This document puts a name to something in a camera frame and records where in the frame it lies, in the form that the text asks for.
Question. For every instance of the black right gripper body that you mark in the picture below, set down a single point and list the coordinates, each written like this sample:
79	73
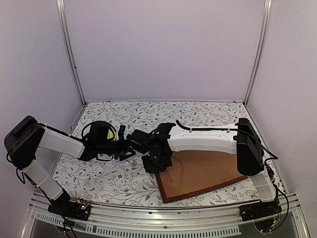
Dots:
156	163

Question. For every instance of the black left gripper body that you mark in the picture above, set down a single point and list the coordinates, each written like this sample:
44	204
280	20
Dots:
119	149

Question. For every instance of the yellow handled screwdriver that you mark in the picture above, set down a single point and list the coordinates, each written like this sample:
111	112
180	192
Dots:
111	135

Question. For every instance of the red-brown wooden picture frame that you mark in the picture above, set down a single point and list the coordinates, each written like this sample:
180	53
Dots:
197	172

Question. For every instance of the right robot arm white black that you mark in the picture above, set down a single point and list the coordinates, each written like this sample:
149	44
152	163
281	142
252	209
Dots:
238	139

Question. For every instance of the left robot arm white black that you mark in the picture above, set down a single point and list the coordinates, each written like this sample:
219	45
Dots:
23	141

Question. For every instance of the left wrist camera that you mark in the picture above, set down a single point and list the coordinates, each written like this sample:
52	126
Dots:
121	132

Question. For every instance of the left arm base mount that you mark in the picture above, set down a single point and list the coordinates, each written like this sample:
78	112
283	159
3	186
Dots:
79	209

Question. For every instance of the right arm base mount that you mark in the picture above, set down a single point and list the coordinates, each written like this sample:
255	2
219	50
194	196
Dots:
259	210

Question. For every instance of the right aluminium corner post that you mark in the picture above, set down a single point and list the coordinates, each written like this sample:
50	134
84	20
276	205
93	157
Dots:
259	52

